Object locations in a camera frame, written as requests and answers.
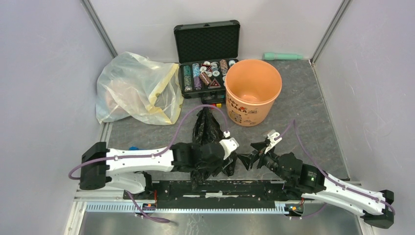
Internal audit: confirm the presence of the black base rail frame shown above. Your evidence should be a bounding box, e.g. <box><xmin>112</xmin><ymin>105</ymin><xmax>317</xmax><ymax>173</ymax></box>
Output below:
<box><xmin>74</xmin><ymin>180</ymin><xmax>322</xmax><ymax>214</ymax></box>

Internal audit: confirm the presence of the black trash bag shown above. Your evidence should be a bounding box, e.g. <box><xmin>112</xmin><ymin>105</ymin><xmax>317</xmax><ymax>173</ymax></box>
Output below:
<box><xmin>190</xmin><ymin>107</ymin><xmax>237</xmax><ymax>190</ymax></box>

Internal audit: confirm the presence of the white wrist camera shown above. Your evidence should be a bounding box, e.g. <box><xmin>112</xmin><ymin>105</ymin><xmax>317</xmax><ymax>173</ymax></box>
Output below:
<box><xmin>264</xmin><ymin>130</ymin><xmax>282</xmax><ymax>154</ymax></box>
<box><xmin>219</xmin><ymin>131</ymin><xmax>239</xmax><ymax>160</ymax></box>

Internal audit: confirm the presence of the orange capybara trash bin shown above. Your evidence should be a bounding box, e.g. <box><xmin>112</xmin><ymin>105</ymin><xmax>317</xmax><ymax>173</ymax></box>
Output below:
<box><xmin>225</xmin><ymin>59</ymin><xmax>282</xmax><ymax>127</ymax></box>

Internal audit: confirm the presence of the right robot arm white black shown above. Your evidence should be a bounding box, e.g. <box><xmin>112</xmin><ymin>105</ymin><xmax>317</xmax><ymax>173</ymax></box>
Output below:
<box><xmin>238</xmin><ymin>142</ymin><xmax>394</xmax><ymax>229</ymax></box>

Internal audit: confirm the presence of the translucent yellowish plastic bag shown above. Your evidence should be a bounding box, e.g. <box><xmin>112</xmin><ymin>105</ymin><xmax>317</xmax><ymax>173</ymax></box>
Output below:
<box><xmin>95</xmin><ymin>52</ymin><xmax>184</xmax><ymax>125</ymax></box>

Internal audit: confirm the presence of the red triangle dealer button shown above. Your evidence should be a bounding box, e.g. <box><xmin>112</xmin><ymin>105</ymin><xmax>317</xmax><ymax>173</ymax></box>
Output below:
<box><xmin>208</xmin><ymin>79</ymin><xmax>222</xmax><ymax>89</ymax></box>

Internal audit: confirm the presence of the mint green handle tool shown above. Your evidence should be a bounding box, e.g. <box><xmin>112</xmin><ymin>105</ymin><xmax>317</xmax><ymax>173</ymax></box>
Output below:
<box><xmin>262</xmin><ymin>52</ymin><xmax>303</xmax><ymax>61</ymax></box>

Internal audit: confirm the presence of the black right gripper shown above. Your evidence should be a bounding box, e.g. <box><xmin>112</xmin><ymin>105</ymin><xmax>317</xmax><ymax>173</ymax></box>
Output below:
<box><xmin>236</xmin><ymin>141</ymin><xmax>291</xmax><ymax>183</ymax></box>

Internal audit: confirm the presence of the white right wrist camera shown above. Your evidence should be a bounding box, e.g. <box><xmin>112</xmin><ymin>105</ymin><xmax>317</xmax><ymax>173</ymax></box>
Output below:
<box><xmin>264</xmin><ymin>130</ymin><xmax>282</xmax><ymax>154</ymax></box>

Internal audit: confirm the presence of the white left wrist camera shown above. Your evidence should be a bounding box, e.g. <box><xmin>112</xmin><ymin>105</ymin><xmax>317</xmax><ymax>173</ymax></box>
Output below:
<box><xmin>219</xmin><ymin>131</ymin><xmax>239</xmax><ymax>160</ymax></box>

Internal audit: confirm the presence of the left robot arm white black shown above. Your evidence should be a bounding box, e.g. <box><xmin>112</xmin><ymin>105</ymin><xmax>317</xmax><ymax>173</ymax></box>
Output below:
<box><xmin>79</xmin><ymin>138</ymin><xmax>239</xmax><ymax>200</ymax></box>

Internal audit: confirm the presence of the black poker chip case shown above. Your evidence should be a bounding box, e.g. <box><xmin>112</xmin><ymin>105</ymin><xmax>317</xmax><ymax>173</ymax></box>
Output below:
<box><xmin>173</xmin><ymin>20</ymin><xmax>240</xmax><ymax>104</ymax></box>

